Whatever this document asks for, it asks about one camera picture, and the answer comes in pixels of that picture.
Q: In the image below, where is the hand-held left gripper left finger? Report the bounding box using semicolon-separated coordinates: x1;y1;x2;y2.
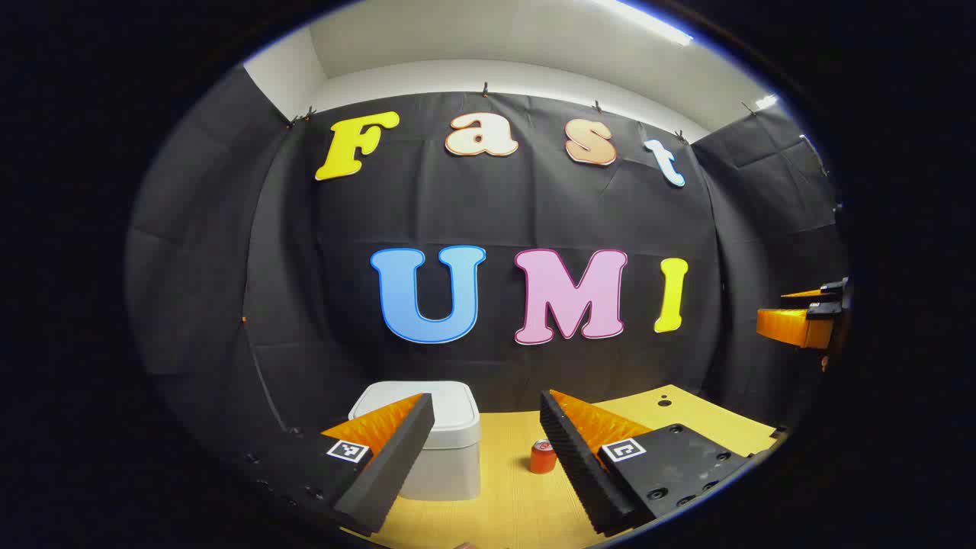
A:
244;393;436;535

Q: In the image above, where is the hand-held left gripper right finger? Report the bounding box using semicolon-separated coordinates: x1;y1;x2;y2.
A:
539;389;753;537

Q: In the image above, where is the white desktop garbage bin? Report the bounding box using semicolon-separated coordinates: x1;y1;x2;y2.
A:
348;380;483;502

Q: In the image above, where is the wooden desktop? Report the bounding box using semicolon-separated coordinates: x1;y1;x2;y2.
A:
343;384;779;549

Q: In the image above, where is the black backdrop cloth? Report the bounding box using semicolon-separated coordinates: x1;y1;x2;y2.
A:
126;65;851;489

